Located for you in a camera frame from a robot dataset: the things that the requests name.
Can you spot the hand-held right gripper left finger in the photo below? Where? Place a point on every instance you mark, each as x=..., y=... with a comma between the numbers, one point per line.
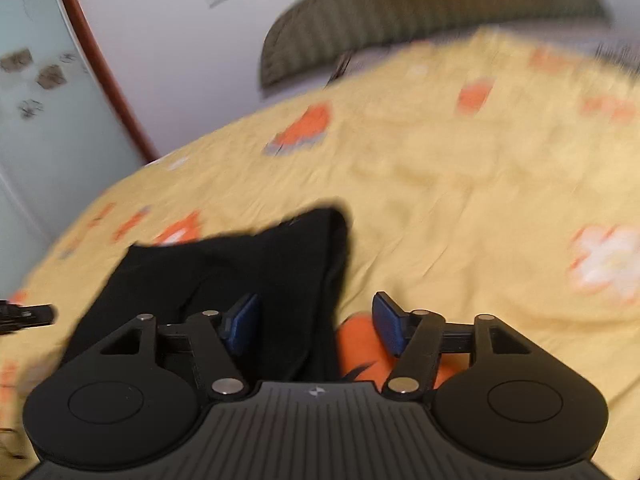
x=242, y=327

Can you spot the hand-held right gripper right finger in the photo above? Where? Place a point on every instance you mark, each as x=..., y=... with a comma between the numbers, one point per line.
x=389, y=322

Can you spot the black pants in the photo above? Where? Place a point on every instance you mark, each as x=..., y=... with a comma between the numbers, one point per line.
x=280, y=270

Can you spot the yellow printed bedsheet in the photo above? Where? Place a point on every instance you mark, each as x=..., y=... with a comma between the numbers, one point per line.
x=450, y=185

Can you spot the flower print wardrobe door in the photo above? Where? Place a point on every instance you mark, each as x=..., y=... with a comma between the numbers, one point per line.
x=45, y=125

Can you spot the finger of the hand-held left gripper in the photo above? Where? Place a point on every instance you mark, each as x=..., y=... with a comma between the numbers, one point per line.
x=30, y=315

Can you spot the brown wooden door frame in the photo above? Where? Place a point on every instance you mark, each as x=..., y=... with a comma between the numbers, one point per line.
x=107, y=70

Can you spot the beige pillow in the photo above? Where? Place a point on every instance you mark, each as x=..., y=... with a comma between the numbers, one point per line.
x=345, y=67

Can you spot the striped cloth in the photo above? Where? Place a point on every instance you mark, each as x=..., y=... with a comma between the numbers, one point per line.
x=617, y=52

